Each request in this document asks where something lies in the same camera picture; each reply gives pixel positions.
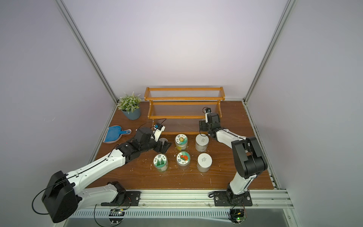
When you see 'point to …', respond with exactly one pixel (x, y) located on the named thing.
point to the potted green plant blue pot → (129, 105)
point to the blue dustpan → (114, 133)
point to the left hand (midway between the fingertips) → (167, 139)
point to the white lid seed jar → (202, 141)
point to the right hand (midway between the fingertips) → (208, 118)
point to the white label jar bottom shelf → (204, 161)
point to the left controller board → (116, 216)
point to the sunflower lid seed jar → (181, 142)
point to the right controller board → (237, 215)
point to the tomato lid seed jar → (183, 159)
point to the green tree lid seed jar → (160, 162)
